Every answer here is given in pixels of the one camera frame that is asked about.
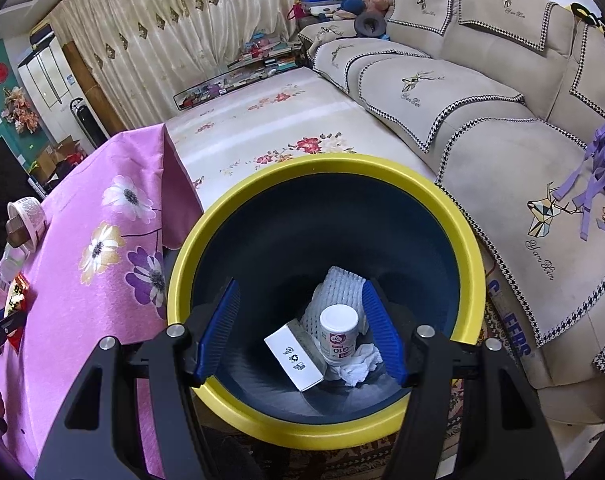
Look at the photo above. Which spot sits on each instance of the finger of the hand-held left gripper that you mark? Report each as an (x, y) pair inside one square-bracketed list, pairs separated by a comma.
[(2, 327)]

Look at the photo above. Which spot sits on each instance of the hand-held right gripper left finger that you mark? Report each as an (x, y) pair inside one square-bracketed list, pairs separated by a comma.
[(217, 330)]

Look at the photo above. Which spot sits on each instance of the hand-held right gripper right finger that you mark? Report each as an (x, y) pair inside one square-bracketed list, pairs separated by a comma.
[(385, 330)]

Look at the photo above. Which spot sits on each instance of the white tissue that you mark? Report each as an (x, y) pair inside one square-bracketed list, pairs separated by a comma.
[(357, 365)]

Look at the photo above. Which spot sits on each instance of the white foam fruit net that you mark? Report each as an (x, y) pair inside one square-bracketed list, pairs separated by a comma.
[(332, 285)]

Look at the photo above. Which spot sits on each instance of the white barcode box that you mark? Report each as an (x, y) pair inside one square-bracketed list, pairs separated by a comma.
[(292, 355)]

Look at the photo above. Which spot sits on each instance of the yellow-rimmed dark trash bin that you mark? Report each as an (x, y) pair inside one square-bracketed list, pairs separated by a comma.
[(307, 210)]

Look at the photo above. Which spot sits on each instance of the red snack packet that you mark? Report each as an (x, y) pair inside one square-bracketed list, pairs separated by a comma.
[(17, 295)]

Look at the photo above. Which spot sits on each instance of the pink floral tablecloth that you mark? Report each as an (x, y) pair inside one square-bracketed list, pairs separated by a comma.
[(82, 310)]

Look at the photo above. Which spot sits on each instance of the cardboard boxes beside cabinet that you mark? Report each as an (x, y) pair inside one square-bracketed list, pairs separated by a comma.
[(57, 160)]

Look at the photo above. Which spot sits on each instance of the beige sofa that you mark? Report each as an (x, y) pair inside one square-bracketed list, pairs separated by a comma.
[(507, 160)]

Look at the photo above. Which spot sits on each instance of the floral covered low table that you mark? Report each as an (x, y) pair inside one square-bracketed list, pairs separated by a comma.
[(262, 125)]

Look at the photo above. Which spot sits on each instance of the hanging flower decoration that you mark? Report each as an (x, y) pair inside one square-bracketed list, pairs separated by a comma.
[(21, 110)]

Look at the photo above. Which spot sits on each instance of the black tower fan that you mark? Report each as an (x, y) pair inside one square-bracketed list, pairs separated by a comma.
[(90, 122)]

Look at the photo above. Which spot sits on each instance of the cluttered low glass shelf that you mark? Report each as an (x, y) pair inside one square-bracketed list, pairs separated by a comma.
[(217, 90)]

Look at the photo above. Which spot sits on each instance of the pile of books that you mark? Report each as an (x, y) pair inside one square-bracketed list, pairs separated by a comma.
[(267, 55)]

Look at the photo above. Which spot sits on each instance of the black box on air conditioner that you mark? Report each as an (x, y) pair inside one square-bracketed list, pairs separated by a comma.
[(41, 34)]

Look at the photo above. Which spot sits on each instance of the beige curtain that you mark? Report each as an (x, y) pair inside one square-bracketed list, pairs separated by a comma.
[(182, 35)]

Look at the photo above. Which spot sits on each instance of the dark round cushion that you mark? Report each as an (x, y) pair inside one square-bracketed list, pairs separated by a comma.
[(371, 25)]

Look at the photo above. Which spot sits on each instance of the blue star print bag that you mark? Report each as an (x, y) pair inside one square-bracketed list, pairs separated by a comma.
[(327, 0)]

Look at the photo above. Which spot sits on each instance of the black and yellow plush toy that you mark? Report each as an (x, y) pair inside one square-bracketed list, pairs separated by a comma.
[(589, 20)]

